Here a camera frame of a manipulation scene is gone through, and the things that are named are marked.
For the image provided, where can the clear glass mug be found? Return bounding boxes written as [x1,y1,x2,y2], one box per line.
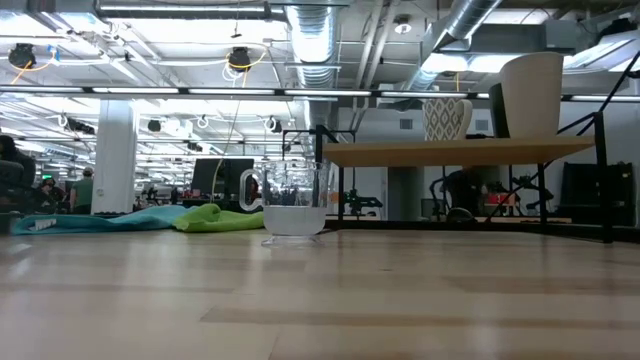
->
[238,159,332,249]

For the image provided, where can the white patterned mug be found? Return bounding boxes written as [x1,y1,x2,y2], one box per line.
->
[421,96,474,143]

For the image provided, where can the tall black cup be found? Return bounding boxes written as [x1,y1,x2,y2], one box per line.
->
[488,81,512,140]

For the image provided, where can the tall beige cup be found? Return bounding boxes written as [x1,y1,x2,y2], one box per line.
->
[498,50,566,140]

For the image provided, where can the wooden shelf black legs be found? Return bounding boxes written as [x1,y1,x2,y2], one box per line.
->
[281,111,615,245]

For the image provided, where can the green cloth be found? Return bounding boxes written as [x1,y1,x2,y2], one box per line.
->
[171,202,267,234]

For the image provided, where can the ceiling light strip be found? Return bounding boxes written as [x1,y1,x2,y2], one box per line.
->
[0,84,640,103]

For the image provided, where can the white pillar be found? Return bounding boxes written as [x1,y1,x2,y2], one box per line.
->
[90,99,140,217]

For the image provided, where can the blue cloth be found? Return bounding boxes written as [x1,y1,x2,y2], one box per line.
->
[10,204,194,237]

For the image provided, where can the black cabinet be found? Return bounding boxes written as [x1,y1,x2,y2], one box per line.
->
[558,161,637,227]

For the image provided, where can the black frame crossbar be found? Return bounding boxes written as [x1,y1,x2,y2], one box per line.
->
[324,218,566,233]

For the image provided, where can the silver ceiling duct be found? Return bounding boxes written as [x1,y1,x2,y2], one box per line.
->
[283,0,347,92]
[403,0,504,92]

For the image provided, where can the black ceiling cable reel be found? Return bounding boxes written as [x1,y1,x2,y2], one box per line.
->
[227,46,253,72]
[7,42,38,70]

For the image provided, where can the black right frame rails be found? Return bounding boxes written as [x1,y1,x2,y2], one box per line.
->
[549,48,640,245]

